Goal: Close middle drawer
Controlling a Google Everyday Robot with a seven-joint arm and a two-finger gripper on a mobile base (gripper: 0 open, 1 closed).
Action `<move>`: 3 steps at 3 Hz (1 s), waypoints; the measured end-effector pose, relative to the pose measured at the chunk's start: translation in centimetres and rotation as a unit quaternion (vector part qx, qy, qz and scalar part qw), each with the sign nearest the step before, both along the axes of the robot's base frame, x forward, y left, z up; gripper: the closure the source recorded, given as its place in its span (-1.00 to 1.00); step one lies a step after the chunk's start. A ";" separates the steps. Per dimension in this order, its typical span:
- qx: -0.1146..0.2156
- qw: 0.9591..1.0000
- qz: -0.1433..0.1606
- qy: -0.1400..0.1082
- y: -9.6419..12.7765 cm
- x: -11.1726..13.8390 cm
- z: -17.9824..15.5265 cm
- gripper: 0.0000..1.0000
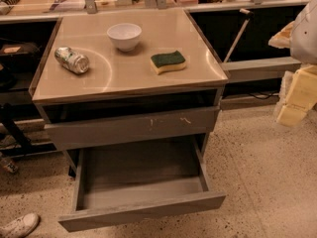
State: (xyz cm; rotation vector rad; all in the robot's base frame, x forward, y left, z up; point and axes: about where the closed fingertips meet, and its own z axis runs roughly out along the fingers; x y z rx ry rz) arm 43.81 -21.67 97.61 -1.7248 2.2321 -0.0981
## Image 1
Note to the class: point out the yellow foam-padded gripper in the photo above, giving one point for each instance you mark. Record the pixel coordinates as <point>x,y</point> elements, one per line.
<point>306,37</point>

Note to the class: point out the grey drawer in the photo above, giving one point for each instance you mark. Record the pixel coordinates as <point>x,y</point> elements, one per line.
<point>124,183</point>
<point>132,128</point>

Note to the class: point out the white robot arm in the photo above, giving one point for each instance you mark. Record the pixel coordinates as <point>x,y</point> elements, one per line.
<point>300,36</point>

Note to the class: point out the grey drawer cabinet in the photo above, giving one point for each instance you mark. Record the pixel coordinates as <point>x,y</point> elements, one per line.
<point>124,83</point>

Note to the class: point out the grey top drawer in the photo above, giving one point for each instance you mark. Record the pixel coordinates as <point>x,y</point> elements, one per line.
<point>132,128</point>

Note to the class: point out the green yellow sponge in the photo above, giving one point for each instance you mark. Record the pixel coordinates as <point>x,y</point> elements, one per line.
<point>162,63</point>

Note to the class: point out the white bowl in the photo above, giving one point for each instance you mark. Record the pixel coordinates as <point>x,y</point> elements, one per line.
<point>124,36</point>

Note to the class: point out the crushed silver can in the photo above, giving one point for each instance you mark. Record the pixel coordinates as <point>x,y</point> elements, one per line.
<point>72,60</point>

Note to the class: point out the white sneaker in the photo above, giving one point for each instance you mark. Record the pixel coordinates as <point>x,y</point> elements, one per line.
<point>21,226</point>

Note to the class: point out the white-handled stick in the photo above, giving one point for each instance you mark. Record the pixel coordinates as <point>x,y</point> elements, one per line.
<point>249,14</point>

